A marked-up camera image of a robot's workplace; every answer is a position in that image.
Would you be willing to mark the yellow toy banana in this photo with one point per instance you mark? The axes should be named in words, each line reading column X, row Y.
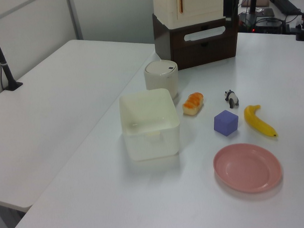
column 254, row 121

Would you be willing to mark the black electronics box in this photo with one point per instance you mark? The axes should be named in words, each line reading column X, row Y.
column 267, row 26

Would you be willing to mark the orange glazed toy bread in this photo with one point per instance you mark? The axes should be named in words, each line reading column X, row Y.
column 192, row 104

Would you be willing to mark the black camera on pole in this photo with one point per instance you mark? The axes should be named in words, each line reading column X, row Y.
column 227, row 5

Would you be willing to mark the white lidded trash can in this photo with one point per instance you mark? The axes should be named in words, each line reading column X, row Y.
column 161, row 81

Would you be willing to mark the black table clamp mount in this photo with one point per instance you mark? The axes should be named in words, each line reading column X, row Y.
column 302, row 28

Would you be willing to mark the cream toy fridge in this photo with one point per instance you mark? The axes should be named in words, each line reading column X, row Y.
column 200, row 4

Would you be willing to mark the pink plastic plate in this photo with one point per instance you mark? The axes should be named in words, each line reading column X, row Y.
column 246, row 168

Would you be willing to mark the white square plastic bin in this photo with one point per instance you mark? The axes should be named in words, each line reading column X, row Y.
column 148, row 144

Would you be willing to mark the black white panda figurine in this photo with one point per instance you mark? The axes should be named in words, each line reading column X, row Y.
column 232, row 99

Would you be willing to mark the dark brown drawer cabinet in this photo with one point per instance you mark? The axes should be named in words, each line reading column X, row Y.
column 202, row 52

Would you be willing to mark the purple foam cube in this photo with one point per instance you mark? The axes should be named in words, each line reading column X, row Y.
column 226, row 122

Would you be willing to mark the black camera stand pole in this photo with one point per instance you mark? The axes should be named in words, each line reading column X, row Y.
column 5, row 71

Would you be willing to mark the black laptop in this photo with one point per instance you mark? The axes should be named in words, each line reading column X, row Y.
column 286, row 4

